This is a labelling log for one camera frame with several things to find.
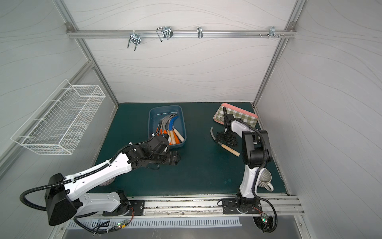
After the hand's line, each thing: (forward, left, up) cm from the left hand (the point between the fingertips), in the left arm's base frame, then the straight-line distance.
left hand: (173, 158), depth 76 cm
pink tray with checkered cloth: (+40, -51, -13) cm, 66 cm away
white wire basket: (+8, +53, +17) cm, 56 cm away
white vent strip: (-28, +22, -13) cm, 38 cm away
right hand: (+18, -31, -14) cm, 38 cm away
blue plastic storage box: (+39, +19, -10) cm, 45 cm away
